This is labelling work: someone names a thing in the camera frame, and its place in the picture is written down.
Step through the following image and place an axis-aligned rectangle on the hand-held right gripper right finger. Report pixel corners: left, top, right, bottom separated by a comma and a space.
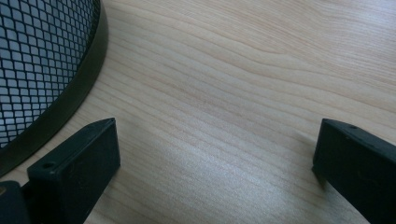
312, 118, 396, 224

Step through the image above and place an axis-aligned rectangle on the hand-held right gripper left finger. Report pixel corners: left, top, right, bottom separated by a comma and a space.
26, 117, 121, 224

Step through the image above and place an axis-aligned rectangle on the black metal mesh basket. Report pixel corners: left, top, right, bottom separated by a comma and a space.
0, 0, 109, 178

